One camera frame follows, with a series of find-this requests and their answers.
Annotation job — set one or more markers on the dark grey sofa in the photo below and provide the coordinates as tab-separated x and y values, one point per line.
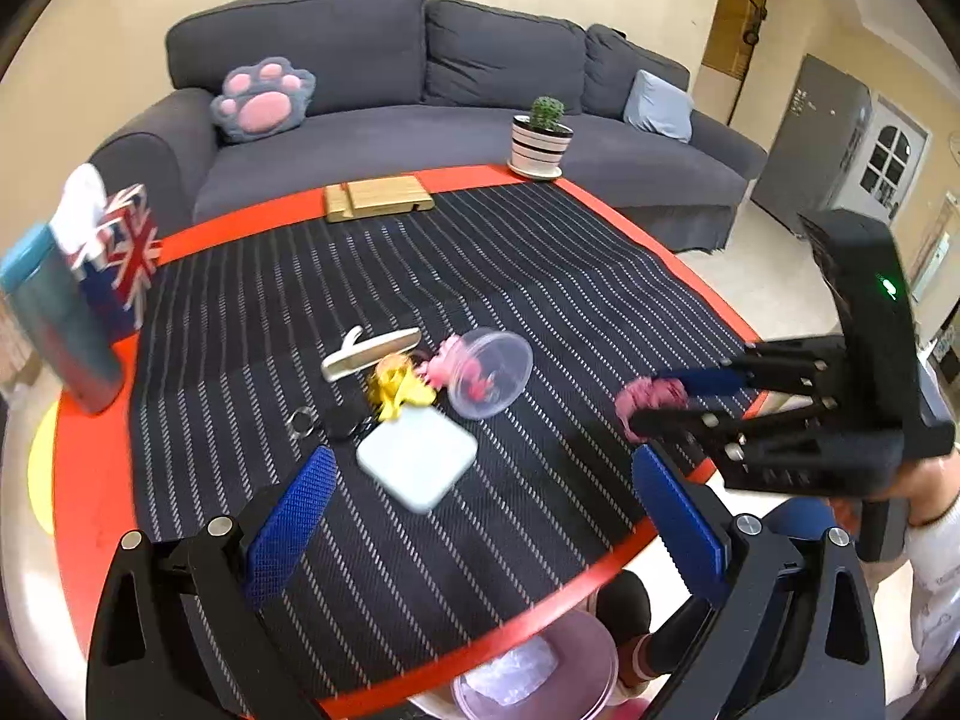
450	142

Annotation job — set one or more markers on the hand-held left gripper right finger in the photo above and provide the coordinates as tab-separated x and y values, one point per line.
679	517

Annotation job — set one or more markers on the clear round plastic lid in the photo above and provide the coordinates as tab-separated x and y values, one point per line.
502	360

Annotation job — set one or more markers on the pale square box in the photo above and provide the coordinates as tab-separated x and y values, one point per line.
416	461

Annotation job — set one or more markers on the grey door panel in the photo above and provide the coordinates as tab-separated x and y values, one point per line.
814	142

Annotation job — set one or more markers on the teal thermos bottle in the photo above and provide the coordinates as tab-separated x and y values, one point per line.
64	330

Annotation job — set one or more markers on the light blue cushion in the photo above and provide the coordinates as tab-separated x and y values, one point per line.
658	106

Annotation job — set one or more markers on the person's right hand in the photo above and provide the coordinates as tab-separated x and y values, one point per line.
930	480

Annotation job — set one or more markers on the cactus in striped pot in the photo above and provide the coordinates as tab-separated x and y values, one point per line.
540	142

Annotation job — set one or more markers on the white windowed door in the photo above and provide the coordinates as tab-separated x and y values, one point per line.
889	157

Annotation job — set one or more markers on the small pink toy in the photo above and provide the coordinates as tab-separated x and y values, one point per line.
442	364

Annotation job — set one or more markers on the flag print tissue box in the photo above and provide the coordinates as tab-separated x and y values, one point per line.
120	262

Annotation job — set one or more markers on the black striped table mat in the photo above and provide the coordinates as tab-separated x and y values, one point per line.
525	277

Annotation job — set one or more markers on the red table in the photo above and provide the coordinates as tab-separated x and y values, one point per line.
90	480

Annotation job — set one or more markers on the white plastic clip tool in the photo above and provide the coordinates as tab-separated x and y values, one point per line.
367	356

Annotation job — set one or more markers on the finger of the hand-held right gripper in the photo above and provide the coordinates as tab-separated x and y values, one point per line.
712	381
675	424

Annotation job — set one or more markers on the pink fluffy scrunchie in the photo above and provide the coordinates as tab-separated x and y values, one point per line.
645	394

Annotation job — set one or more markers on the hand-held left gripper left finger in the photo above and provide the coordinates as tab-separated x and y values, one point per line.
289	517

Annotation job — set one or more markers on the yellow small toy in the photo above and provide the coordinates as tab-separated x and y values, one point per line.
397	390

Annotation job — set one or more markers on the person's right shoe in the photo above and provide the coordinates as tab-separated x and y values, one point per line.
622	600

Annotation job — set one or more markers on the crumpled clear plastic bag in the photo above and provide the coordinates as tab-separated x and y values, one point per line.
514	675

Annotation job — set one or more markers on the wooden doorway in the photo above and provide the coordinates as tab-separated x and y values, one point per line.
735	30

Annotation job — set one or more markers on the grey pink paw cushion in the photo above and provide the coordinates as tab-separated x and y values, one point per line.
262	101

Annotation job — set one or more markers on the pink round waste bin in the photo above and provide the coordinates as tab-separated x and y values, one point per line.
577	652

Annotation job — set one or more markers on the wooden phone stand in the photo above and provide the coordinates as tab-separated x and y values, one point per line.
379	199

